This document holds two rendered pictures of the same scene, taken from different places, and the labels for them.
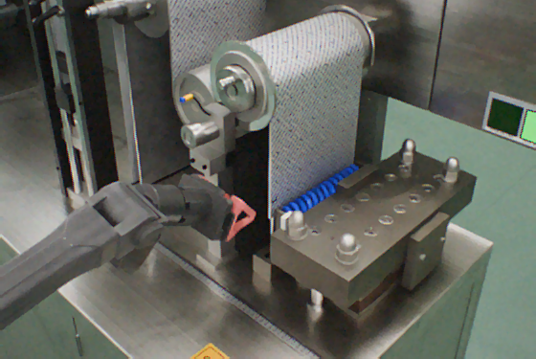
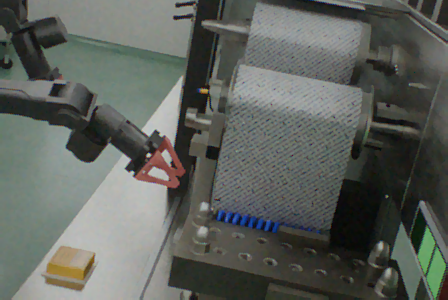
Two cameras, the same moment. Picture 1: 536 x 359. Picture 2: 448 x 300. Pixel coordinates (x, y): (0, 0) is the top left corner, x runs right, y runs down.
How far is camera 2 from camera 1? 0.86 m
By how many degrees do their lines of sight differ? 46
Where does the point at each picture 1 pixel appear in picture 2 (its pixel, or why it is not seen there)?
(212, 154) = (199, 140)
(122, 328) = (83, 222)
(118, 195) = (71, 87)
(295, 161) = (248, 179)
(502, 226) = not seen: outside the picture
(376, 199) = (292, 253)
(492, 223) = not seen: outside the picture
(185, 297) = (135, 237)
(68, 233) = (27, 84)
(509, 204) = not seen: outside the picture
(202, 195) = (138, 136)
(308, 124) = (270, 154)
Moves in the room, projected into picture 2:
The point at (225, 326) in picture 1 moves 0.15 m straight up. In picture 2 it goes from (123, 261) to (134, 193)
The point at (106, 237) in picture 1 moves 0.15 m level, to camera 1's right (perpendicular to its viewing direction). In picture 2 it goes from (38, 97) to (74, 127)
